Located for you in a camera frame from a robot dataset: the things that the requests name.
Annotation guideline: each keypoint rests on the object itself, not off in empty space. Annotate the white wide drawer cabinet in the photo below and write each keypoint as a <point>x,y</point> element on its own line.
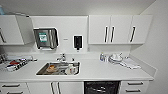
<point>13,88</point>

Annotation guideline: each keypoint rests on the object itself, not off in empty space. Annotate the black wall soap dispenser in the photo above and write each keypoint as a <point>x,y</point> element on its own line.
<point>77,41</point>

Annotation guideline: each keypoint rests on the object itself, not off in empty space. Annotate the white narrow drawer cabinet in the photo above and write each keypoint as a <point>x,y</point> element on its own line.
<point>133,87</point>

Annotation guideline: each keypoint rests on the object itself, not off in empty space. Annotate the chrome sink faucet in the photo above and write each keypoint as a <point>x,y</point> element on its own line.
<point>61,57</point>

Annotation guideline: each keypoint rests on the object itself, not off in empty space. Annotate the steel sink basin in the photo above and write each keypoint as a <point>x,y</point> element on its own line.
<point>41,71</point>

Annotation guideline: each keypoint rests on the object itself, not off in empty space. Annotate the white three-door wall cabinet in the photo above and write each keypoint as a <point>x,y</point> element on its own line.
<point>118,29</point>

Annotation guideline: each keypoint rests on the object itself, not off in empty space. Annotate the white plastic bottle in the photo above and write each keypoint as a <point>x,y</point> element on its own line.
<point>106,58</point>

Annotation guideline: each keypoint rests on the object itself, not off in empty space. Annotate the orange sponge in bowl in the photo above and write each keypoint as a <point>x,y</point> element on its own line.
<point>50,68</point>

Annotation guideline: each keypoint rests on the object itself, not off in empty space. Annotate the white wall outlet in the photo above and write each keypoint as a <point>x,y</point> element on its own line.
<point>88,49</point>

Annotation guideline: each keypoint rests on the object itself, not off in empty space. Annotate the dish rack with items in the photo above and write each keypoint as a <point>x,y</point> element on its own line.
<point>15,63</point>

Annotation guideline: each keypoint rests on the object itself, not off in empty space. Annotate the white mug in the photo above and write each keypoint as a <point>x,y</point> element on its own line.
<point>71,69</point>

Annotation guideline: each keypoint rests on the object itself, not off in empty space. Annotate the white two-door base cabinet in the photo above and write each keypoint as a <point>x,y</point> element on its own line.
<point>66,88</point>

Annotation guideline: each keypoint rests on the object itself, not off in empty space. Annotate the steel paper towel dispenser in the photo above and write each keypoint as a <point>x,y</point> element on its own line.
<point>45,37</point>

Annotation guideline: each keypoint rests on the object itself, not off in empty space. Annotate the teal bottle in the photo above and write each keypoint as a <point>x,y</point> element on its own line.
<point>1,10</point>

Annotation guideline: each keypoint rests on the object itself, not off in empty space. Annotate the stainless steel dishwasher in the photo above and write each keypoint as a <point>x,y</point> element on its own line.
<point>101,87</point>

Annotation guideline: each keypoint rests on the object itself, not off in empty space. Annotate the small wall label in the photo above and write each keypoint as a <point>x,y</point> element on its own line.
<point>65,39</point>

